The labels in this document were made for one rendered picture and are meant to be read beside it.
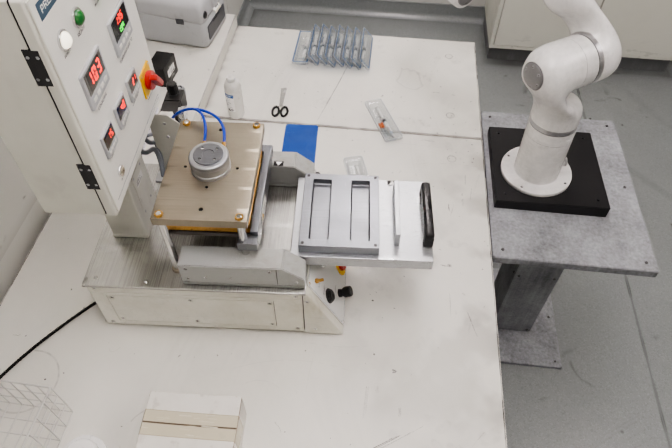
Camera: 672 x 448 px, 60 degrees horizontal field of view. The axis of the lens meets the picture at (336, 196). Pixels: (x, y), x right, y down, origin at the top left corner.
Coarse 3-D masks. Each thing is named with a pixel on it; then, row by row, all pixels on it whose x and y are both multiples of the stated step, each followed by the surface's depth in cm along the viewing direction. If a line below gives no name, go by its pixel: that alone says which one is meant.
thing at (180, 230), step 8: (256, 184) 119; (256, 192) 120; (248, 224) 112; (176, 232) 115; (184, 232) 115; (192, 232) 115; (200, 232) 115; (208, 232) 115; (216, 232) 115; (224, 232) 115; (232, 232) 115; (248, 232) 114
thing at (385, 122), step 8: (368, 104) 180; (376, 104) 180; (376, 112) 177; (384, 112) 177; (376, 120) 175; (384, 120) 175; (392, 120) 175; (384, 128) 172; (392, 128) 173; (384, 136) 170; (392, 136) 170; (400, 136) 170
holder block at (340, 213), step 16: (320, 176) 129; (336, 176) 129; (352, 176) 129; (368, 176) 130; (304, 192) 126; (320, 192) 128; (336, 192) 126; (352, 192) 128; (368, 192) 128; (304, 208) 123; (320, 208) 125; (336, 208) 123; (352, 208) 125; (368, 208) 125; (304, 224) 120; (320, 224) 122; (336, 224) 121; (352, 224) 123; (368, 224) 123; (304, 240) 118; (320, 240) 118; (336, 240) 118; (352, 240) 120; (368, 240) 120
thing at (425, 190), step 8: (424, 184) 126; (424, 192) 125; (424, 200) 123; (424, 208) 122; (424, 216) 121; (432, 216) 120; (424, 224) 119; (432, 224) 119; (424, 232) 119; (432, 232) 118; (424, 240) 118; (432, 240) 118
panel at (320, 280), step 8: (312, 272) 123; (320, 272) 127; (328, 272) 131; (336, 272) 135; (344, 272) 140; (312, 280) 122; (320, 280) 123; (328, 280) 130; (336, 280) 134; (344, 280) 139; (312, 288) 121; (320, 288) 125; (328, 288) 128; (336, 288) 133; (320, 296) 124; (336, 296) 132; (328, 304) 126; (336, 304) 131; (344, 304) 135; (336, 312) 129; (344, 312) 134
